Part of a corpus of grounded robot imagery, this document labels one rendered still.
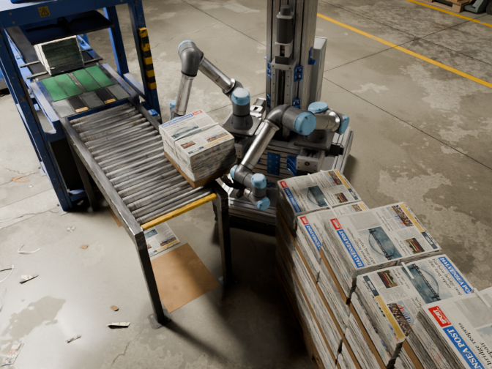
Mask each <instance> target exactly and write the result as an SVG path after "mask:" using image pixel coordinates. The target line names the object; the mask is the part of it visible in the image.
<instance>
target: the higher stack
mask: <svg viewBox="0 0 492 369"><path fill-rule="evenodd" d="M474 291H475V292H476V293H474ZM406 342H407V343H408V344H409V346H410V347H411V350H412V351H413V352H414V354H415V356H416V357H417V359H418V360H419V362H420V364H421V366H422V367H423V369H492V287H490V288H486V289H484V290H481V291H478V290H477V289H476V288H473V289H472V291H471V293H470V294H464V295H460V296H456V297H452V298H449V299H443V300H441V301H438V302H433V303H430V304H428V305H423V306H421V308H420V309H419V312H418V314H417V316H416V320H415V321H414V325H413V329H411V333H410V334H409V337H407V339H406ZM394 366H395V368H394V369H416V368H415V366H414V364H413V363H412V361H411V360H410V358H409V356H408V354H407V353H406V352H405V350H404V348H401V351H400V353H399V355H398V357H397V359H396V361H395V364H394Z"/></svg>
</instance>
